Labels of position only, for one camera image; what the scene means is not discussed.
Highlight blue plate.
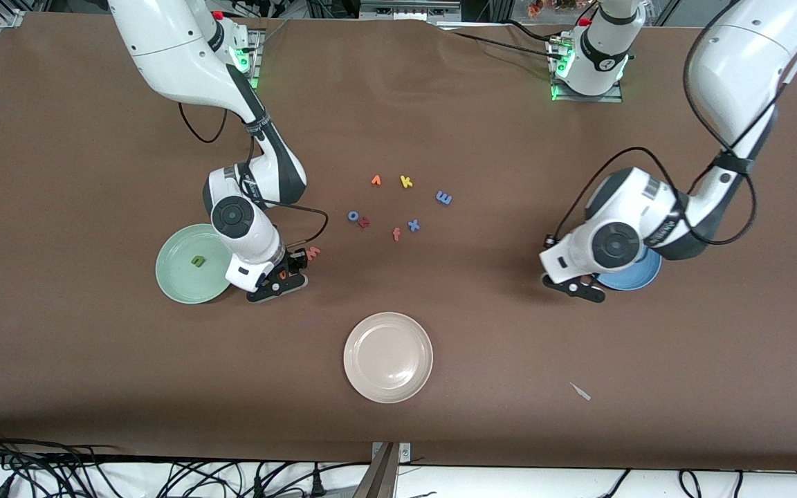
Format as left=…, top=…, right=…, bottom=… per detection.
left=596, top=248, right=663, bottom=291

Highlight green plate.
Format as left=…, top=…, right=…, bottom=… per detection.
left=155, top=223, right=239, bottom=305

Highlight brown table cover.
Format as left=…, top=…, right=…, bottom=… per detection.
left=0, top=12, right=797, bottom=471

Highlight beige plate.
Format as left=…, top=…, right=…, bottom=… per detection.
left=343, top=312, right=434, bottom=405

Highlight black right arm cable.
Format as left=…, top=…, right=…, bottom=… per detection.
left=177, top=102, right=330, bottom=251

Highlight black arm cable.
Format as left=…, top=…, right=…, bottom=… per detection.
left=544, top=0, right=797, bottom=248
left=177, top=102, right=330, bottom=251

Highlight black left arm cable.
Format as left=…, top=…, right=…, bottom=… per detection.
left=544, top=0, right=797, bottom=248

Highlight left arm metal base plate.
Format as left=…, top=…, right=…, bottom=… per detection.
left=549, top=35, right=625, bottom=104

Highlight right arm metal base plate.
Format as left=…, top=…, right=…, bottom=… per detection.
left=229, top=28, right=262, bottom=91

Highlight small silver bracket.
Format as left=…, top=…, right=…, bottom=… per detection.
left=371, top=442, right=412, bottom=463

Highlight grey metal post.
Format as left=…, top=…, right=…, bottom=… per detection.
left=351, top=443, right=399, bottom=498

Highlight black base power cable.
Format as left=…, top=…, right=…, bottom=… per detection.
left=450, top=30, right=558, bottom=62
left=502, top=18, right=560, bottom=45

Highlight grey metal frame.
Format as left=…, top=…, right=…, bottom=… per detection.
left=360, top=0, right=461, bottom=23

